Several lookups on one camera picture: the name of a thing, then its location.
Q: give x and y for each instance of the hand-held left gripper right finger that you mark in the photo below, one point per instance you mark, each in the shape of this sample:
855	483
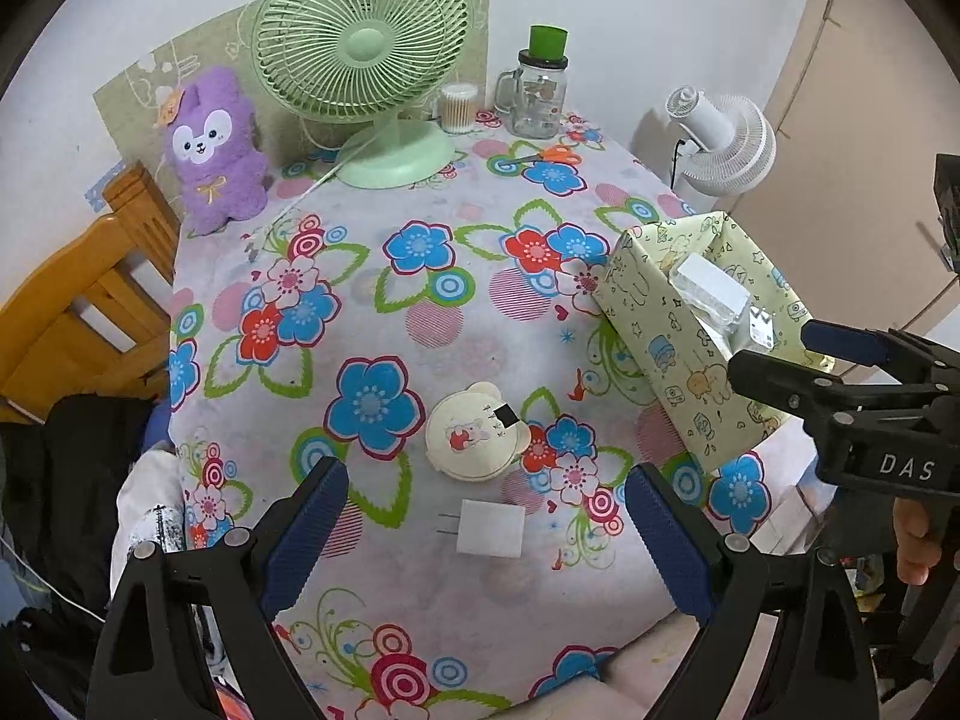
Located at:
667	540

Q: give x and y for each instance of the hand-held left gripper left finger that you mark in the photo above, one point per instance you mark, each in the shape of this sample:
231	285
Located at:
307	540

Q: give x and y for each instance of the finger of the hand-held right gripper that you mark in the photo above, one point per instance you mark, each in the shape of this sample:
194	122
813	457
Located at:
780	379
847	341

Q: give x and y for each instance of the green printed fabric storage box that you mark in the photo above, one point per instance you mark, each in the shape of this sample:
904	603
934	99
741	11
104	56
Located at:
675	375

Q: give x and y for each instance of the white plug charger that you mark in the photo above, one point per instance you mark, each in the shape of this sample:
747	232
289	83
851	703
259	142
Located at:
491	529

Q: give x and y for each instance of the person's right hand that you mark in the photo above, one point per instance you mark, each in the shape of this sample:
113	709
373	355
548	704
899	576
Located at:
915	547

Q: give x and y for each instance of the translucent white plastic box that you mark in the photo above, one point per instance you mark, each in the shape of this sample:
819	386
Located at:
712	289

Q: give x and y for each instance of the pale cardboard box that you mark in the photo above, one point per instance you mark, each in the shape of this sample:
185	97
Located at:
791	517

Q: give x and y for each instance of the white printed cloth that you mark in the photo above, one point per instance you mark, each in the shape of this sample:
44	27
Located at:
150	510

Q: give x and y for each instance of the dark box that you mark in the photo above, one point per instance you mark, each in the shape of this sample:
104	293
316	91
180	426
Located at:
949	210

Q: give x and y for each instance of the cream bear-shaped compact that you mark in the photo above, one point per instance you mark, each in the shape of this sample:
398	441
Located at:
469	435

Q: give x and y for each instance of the white fan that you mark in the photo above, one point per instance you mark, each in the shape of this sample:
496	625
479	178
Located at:
727	142

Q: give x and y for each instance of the dark cloth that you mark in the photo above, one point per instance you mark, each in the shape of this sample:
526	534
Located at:
60	525

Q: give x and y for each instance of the beige door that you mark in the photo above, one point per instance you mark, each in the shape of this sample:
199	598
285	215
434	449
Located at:
862	90

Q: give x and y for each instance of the wooden chair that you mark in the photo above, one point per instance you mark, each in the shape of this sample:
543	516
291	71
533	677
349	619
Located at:
67	315

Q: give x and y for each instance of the glass mug jar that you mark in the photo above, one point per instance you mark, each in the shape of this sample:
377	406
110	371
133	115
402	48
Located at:
536	101

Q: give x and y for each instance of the purple plush toy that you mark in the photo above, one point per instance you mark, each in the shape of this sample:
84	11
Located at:
214	157

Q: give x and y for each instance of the green plastic cup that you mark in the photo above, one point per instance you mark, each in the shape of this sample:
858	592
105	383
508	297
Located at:
547	41

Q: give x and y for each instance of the cotton swab container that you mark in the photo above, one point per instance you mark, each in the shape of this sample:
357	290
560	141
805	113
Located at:
459	109

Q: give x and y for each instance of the green desk fan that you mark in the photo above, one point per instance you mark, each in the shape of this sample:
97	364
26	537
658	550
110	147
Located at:
360	45

